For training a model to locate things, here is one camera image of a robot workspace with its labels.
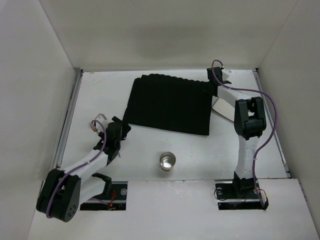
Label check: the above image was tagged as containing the square white plate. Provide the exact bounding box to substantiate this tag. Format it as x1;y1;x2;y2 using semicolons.
212;98;235;122

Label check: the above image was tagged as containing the copper fork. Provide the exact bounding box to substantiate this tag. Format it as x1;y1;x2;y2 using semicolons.
89;122;99;133

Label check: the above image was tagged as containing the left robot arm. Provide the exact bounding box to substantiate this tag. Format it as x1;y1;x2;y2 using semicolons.
36;115;131;223

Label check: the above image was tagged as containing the metal cup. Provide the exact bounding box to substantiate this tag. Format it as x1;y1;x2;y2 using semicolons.
159;152;176;172

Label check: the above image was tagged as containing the purple cable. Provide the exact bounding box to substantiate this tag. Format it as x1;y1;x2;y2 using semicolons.
211;59;279;210
46;120;108;220

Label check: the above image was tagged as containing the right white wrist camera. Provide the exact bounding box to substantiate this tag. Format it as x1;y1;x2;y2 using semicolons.
221;68;232;81

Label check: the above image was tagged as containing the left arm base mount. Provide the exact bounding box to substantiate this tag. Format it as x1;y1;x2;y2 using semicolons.
79;173;128;211

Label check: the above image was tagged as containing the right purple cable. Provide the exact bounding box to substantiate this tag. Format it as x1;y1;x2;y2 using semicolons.
211;59;279;210

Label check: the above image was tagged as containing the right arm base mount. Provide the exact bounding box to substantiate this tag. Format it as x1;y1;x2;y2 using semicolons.
214;182;269;211

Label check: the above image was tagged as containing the black cloth placemat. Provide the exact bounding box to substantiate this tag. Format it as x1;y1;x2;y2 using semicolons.
123;74;213;136

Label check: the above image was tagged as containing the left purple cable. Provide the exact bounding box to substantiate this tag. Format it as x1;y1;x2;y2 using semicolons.
46;120;108;220

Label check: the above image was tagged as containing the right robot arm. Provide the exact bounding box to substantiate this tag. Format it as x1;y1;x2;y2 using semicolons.
207;67;267;193

